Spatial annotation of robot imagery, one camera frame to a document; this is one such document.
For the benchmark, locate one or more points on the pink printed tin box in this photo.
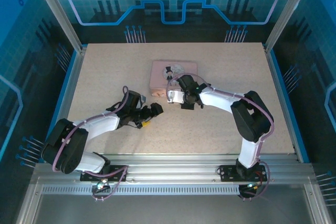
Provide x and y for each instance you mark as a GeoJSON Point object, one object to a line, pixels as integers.
{"type": "Point", "coordinates": [160, 74]}

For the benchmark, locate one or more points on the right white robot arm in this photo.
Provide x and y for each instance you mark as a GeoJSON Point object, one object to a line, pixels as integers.
{"type": "Point", "coordinates": [218, 100]}

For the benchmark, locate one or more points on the aluminium mounting rail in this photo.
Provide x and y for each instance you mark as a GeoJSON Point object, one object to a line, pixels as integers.
{"type": "Point", "coordinates": [170, 167]}

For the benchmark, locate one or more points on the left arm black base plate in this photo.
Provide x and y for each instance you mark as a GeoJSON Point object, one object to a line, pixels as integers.
{"type": "Point", "coordinates": [118, 172]}

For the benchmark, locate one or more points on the aluminium table side rail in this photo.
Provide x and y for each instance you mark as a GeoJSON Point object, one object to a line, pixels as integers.
{"type": "Point", "coordinates": [69, 95]}
{"type": "Point", "coordinates": [274, 77]}

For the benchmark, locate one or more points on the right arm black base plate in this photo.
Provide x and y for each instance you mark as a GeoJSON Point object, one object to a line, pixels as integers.
{"type": "Point", "coordinates": [228, 173]}

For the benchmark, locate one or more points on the aluminium frame post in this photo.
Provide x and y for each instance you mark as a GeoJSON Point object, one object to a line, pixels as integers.
{"type": "Point", "coordinates": [56, 11]}
{"type": "Point", "coordinates": [288, 11]}

